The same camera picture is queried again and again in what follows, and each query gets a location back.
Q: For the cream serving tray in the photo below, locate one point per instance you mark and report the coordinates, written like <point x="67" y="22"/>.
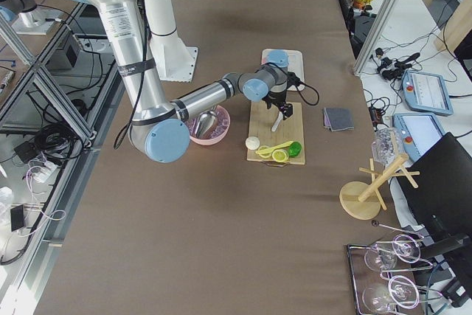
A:
<point x="295" y="60"/>

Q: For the wine glass upper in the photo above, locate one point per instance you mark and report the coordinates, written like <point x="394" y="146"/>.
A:
<point x="384" y="255"/>

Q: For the wooden mug tree stand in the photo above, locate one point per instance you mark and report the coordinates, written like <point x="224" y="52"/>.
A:
<point x="364" y="201"/>

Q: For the white ceramic spoon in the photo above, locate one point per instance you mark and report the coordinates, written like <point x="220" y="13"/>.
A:
<point x="277" y="122"/>

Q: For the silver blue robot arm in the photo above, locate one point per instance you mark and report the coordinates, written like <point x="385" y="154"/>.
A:
<point x="146" y="46"/>

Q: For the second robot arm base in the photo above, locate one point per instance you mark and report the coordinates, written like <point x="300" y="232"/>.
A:
<point x="28" y="18"/>

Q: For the blue teach pendant near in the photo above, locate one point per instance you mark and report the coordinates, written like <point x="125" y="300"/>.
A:
<point x="418" y="132"/>

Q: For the black monitor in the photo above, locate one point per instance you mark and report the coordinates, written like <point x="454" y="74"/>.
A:
<point x="442" y="200"/>

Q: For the blue teach pendant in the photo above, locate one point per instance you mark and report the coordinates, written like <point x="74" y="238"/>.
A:
<point x="426" y="92"/>
<point x="418" y="132"/>

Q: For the black wire glass rack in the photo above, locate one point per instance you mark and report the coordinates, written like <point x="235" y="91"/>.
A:
<point x="362" y="277"/>

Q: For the wooden cutting board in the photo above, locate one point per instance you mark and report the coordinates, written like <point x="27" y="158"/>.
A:
<point x="262" y="119"/>

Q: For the aluminium frame post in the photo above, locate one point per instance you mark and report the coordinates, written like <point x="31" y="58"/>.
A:
<point x="374" y="34"/>

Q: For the wine glass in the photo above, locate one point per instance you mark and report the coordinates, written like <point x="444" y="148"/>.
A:
<point x="384" y="255"/>
<point x="398" y="295"/>

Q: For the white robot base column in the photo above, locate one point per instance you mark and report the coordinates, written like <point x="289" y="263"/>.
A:
<point x="174" y="60"/>

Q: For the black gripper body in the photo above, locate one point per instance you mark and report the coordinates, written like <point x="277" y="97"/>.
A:
<point x="277" y="99"/>

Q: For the yellow plastic spoon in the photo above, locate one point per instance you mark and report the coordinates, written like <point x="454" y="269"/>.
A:
<point x="269" y="150"/>

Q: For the green lime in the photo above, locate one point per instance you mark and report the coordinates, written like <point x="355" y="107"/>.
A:
<point x="294" y="149"/>

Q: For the lemon slice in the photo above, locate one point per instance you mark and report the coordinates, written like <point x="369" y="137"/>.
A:
<point x="280" y="155"/>

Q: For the wine glass lower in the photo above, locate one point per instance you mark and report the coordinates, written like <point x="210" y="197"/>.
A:
<point x="398" y="295"/>

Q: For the large pink ice bowl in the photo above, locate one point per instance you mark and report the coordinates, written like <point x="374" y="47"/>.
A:
<point x="220" y="131"/>

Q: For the metal ice scoop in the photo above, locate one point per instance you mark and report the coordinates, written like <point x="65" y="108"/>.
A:
<point x="205" y="124"/>

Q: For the grey folded cloth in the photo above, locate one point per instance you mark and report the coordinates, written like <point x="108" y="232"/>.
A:
<point x="338" y="119"/>

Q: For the blue teach pendant far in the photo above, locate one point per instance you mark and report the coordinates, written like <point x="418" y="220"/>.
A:
<point x="426" y="92"/>

